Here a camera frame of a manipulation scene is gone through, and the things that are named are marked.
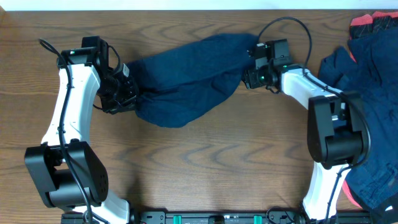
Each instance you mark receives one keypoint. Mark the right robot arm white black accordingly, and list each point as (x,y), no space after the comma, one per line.
(338,137)

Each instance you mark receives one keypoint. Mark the pile of navy clothes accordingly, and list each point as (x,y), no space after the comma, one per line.
(332,72)

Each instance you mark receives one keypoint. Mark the black mounting rail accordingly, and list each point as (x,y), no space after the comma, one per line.
(274,216)

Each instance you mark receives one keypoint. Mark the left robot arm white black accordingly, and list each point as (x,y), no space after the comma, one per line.
(65,170)

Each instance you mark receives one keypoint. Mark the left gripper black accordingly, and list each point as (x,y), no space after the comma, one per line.
(129,102)

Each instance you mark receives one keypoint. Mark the navy blue shorts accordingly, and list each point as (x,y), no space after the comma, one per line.
(182,84)

